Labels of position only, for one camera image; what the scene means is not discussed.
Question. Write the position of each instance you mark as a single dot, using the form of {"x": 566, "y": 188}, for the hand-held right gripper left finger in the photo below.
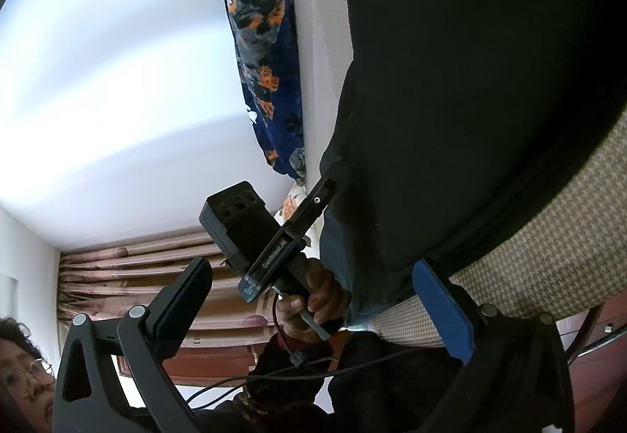
{"x": 181, "y": 305}

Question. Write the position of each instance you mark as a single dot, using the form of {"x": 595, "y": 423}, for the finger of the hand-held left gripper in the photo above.
{"x": 313, "y": 207}

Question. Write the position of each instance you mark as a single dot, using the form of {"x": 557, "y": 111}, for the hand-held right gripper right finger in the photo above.
{"x": 441, "y": 305}

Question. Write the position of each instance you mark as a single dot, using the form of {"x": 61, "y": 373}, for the black pants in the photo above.
{"x": 465, "y": 95}

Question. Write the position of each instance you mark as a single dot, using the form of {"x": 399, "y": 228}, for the person's left hand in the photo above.
{"x": 323, "y": 296}

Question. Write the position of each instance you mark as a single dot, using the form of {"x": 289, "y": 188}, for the floral white pillow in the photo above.
{"x": 290, "y": 203}

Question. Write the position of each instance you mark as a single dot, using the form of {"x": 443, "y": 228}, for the beige patterned curtain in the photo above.
{"x": 122, "y": 271}

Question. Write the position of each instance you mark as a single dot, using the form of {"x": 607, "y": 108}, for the person's glasses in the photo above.
{"x": 34, "y": 369}

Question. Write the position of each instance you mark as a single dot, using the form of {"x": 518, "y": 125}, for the person's head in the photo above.
{"x": 22, "y": 384}

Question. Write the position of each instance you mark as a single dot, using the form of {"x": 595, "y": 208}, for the navy dog print blanket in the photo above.
{"x": 264, "y": 31}

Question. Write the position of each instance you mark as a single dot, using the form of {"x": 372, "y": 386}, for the brown wooden bed frame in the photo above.
{"x": 597, "y": 379}

